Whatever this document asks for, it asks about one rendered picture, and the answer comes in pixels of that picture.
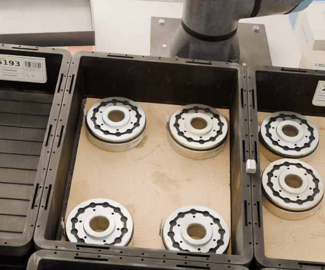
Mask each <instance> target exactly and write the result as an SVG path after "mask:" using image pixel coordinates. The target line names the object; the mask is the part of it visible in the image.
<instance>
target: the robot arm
mask: <svg viewBox="0 0 325 270"><path fill-rule="evenodd" d="M312 1H313V0H184V2H183V10H182V18H181V24H180V25H179V27H178V29H177V31H176V32H175V34H174V36H173V38H172V40H171V42H170V45H169V57H171V58H184V59H196V60H204V61H216V62H229V63H239V59H240V48H239V42H238V36H237V28H238V23H239V20H240V19H246V18H255V17H264V16H273V15H278V14H282V15H286V14H290V13H293V12H299V11H302V10H304V9H306V8H307V7H308V6H309V5H310V4H311V3H312Z"/></svg>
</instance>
